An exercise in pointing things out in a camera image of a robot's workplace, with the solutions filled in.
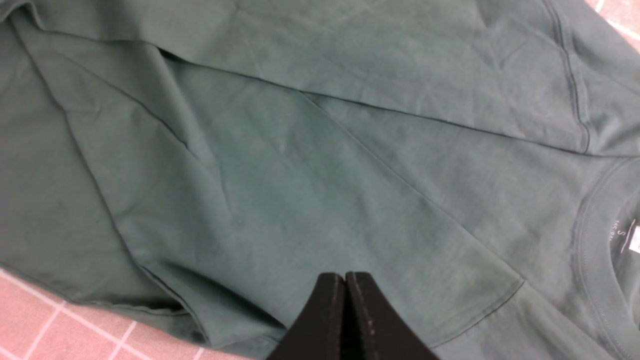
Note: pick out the green long sleeve shirt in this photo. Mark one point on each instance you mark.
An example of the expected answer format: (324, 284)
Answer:
(300, 150)

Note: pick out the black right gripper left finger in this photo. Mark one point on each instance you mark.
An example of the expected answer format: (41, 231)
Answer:
(316, 333)

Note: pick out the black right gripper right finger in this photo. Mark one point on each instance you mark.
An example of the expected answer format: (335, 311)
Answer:
(373, 329)

